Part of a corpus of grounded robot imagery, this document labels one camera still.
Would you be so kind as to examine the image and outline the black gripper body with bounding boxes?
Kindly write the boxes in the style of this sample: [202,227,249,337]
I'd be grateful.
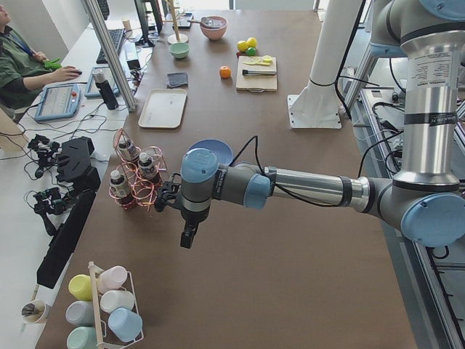
[181,209,209,237]

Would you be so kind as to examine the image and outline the blue plate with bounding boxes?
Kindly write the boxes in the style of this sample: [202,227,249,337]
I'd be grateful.
[189,139,233,165]

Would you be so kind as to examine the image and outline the orange fruit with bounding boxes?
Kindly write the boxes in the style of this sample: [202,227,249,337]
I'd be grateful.
[219,65,232,79]

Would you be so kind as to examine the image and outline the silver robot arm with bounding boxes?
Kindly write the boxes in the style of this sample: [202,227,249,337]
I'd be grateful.
[177,1,464,248]

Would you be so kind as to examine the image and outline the tea bottle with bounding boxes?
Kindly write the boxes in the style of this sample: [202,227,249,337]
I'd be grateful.
[138,152,161,185]
[118,137,139,163]
[110,169,136,209]

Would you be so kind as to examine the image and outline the pink cup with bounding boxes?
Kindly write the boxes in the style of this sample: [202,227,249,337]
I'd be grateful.
[97,265,127,294]

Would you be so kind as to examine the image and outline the white cup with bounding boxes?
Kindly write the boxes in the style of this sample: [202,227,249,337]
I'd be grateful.
[100,290,135,313]

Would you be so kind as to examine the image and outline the blue cup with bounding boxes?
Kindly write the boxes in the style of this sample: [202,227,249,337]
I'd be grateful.
[108,308,143,342]

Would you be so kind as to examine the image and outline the white cup rack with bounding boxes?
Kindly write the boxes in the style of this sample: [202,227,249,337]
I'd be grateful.
[88,262,145,348]

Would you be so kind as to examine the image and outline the cream rabbit tray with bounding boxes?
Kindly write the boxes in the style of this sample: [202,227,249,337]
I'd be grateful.
[138,89,187,129]

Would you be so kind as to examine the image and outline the yellow cup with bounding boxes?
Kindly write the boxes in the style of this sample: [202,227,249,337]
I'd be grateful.
[68,274,92,301]

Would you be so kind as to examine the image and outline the black stand equipment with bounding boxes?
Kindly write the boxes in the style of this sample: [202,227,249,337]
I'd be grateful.
[28,135,100,289]

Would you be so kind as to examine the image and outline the grey cup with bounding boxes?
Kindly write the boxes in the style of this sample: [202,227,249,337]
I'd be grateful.
[65,300,94,326]

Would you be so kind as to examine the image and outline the grey folded cloth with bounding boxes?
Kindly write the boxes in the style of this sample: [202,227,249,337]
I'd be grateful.
[166,72,188,88]

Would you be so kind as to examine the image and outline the mint green cup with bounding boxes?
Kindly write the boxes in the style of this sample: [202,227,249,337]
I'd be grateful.
[66,326,97,349]

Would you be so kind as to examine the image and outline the wooden cutting board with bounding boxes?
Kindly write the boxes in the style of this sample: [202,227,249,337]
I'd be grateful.
[235,55,278,92]

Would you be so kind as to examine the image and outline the steel muddler black tip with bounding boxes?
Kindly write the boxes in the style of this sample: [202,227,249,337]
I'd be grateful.
[242,69,277,76]

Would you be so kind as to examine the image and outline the teach pendant far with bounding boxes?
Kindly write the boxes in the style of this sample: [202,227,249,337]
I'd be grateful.
[84,65,120,98]

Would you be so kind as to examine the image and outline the teach pendant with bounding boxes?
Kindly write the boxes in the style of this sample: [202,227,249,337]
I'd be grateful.
[84,65,120,98]
[34,84,81,121]

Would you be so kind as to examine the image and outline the green bowl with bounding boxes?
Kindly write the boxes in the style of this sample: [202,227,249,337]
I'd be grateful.
[169,42,190,59]

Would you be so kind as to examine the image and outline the black thermos bottle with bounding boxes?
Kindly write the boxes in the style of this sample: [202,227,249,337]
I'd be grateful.
[92,70,118,110]

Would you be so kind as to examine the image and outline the paper cup with utensils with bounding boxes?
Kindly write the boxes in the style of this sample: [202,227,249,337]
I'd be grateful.
[21,300,50,324]

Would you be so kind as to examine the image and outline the yellow plastic knife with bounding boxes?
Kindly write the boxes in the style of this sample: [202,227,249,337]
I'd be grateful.
[243,57,272,66]

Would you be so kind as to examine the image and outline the green lime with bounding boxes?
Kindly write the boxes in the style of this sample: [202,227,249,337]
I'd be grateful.
[245,47,256,56]

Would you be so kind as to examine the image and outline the teach pendant near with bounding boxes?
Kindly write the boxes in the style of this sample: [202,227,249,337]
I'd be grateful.
[34,84,81,121]

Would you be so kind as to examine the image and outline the yellow lemon upper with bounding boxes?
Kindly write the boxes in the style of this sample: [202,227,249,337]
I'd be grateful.
[236,41,249,52]

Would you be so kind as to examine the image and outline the yellow lemon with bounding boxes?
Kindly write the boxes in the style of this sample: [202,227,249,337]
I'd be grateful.
[236,41,249,52]
[246,37,257,48]

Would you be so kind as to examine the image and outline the wooden stand with base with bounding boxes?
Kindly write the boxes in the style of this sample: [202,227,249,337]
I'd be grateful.
[163,0,189,44]

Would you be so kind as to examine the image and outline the yellow lemon lower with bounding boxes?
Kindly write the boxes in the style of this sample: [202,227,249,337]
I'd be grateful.
[246,37,257,48]

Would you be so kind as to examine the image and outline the pink bowl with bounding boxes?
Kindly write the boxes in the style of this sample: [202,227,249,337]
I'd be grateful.
[200,16,227,41]

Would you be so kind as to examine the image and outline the black keyboard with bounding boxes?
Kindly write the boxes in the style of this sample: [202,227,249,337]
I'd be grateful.
[95,28,126,65]

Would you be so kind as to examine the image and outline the person in green shirt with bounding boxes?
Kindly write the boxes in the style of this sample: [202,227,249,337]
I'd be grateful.
[1,7,81,109]

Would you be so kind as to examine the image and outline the copper wire bottle rack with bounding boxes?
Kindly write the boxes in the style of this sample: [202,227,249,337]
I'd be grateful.
[108,128,167,211]

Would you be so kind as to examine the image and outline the aluminium frame post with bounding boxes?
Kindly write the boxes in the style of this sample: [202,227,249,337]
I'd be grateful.
[82,0,137,112]

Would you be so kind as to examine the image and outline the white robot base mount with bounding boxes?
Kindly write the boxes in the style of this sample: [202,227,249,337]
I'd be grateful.
[288,0,365,129]

